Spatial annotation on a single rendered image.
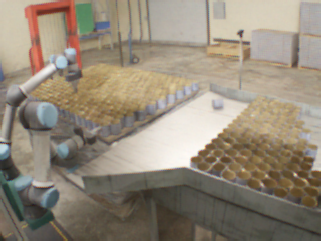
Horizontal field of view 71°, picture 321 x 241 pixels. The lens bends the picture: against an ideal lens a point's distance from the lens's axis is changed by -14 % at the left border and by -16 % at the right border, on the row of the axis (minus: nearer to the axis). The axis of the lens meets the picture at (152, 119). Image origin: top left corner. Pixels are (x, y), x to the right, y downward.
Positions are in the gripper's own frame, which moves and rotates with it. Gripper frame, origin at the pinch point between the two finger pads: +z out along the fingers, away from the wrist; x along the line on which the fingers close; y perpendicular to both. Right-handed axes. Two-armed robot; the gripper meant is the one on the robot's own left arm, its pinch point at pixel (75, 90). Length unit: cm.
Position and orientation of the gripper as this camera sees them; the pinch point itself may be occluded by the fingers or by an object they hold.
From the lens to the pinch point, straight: 197.6
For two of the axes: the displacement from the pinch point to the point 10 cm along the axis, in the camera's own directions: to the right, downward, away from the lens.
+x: -6.4, 3.6, -6.8
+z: 0.4, 9.0, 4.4
